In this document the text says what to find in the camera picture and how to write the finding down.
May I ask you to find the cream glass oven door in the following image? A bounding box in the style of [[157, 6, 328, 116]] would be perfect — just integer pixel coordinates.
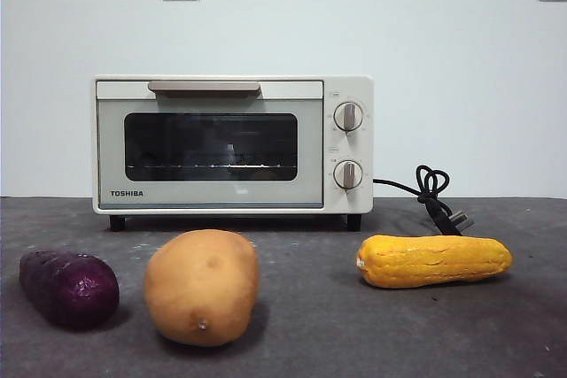
[[96, 81, 324, 211]]

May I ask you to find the brown potato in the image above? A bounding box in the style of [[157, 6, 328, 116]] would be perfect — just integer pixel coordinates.
[[143, 228, 260, 348]]

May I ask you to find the cream oven knob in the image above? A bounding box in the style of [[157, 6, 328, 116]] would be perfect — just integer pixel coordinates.
[[332, 159, 364, 190], [332, 102, 365, 133]]

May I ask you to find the cream toaster oven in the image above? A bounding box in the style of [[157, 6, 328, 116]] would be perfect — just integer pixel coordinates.
[[91, 75, 375, 232]]

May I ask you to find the purple sweet potato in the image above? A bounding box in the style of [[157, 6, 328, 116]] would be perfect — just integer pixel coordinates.
[[18, 248, 120, 331]]

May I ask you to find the yellow corn cob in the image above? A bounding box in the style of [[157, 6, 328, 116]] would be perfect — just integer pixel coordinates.
[[356, 234, 514, 289]]

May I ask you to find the metal wire oven rack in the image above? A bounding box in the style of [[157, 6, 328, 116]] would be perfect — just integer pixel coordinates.
[[126, 164, 298, 172]]

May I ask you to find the black power cord with plug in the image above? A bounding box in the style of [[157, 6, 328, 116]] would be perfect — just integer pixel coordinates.
[[373, 165, 476, 237]]

